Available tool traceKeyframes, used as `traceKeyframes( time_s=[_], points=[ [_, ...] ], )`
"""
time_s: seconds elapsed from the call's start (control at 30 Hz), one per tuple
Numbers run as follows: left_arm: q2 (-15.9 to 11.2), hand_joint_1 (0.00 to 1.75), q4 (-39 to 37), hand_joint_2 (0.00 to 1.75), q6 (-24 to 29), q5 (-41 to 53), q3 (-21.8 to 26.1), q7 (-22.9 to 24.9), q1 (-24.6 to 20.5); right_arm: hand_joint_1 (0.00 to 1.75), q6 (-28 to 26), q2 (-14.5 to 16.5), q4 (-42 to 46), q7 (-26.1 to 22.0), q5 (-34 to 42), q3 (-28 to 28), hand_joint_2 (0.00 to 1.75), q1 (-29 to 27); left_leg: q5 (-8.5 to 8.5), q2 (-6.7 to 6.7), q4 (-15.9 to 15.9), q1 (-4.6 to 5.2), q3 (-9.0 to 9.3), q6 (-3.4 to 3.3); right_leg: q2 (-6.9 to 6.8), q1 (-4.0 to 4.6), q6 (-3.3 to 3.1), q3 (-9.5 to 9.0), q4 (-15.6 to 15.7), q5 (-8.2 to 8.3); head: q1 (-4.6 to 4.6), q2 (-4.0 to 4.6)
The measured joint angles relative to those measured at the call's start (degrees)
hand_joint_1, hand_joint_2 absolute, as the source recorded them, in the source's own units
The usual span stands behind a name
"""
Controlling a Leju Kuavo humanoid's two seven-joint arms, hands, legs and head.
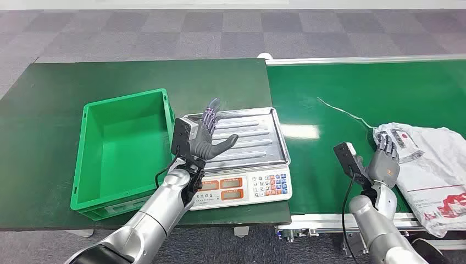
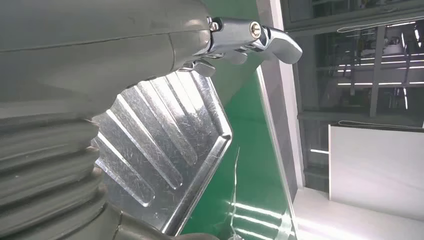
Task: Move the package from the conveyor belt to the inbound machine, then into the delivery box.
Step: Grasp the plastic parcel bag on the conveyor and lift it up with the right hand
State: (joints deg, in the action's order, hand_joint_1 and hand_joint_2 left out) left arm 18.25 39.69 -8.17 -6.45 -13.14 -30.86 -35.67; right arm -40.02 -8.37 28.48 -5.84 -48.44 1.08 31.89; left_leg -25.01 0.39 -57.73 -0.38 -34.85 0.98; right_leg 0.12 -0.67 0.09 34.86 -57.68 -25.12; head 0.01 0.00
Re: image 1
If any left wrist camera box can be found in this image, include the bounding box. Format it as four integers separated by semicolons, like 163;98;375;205
171;117;200;158

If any white electronic scale steel tray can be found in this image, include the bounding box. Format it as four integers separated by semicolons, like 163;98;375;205
181;106;293;211

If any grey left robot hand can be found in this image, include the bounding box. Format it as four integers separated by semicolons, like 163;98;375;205
187;97;239;163

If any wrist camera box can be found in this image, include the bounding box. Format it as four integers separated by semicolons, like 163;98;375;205
171;117;200;158
333;142;372;187

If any green conveyor belt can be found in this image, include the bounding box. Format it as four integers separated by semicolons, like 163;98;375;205
266;60;466;216

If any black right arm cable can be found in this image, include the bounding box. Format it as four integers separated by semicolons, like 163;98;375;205
341;171;356;264

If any black round base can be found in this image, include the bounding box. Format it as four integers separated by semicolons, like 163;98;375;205
411;238;452;264

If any white plastic mailer package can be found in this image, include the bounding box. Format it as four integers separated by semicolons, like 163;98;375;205
371;122;466;239

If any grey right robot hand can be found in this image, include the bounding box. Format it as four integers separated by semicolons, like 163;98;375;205
367;131;401;189

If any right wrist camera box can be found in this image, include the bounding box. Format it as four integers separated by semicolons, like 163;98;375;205
333;142;372;187

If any green plastic crate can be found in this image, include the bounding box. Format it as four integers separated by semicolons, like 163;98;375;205
70;88;176;222

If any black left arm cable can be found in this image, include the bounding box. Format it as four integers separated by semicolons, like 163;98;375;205
155;155;181;190

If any thin cord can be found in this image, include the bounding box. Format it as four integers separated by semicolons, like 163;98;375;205
315;97;375;130

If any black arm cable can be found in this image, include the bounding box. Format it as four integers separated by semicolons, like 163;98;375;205
341;171;356;264
155;155;181;190

